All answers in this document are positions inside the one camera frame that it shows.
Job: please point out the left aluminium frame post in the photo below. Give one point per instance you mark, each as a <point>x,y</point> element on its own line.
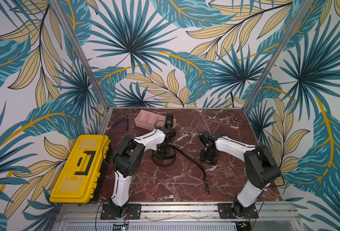
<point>67,26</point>

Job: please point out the aluminium frame post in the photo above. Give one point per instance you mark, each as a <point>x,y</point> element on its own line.
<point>297,18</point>
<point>67,26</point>

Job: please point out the right aluminium frame post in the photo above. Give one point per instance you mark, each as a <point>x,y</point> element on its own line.
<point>297,18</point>

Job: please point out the pink compartment storage tray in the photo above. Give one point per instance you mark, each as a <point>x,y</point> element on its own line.
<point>149,120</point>

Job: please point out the yellow tool case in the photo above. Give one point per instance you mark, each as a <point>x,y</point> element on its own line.
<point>78,179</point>

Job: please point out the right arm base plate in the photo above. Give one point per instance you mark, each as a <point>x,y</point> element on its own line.
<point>224,211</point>

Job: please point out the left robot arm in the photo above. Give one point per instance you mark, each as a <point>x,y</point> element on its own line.
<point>127,160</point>

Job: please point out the aluminium front rail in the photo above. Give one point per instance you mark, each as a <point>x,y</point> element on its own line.
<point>181,216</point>

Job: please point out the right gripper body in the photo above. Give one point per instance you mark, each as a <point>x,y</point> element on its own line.
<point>206,155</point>

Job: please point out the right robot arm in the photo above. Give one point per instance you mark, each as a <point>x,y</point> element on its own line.
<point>260,167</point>

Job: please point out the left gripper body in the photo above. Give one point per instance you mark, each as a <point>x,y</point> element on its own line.
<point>161,150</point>

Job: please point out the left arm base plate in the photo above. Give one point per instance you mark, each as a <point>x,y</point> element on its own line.
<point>112,211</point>

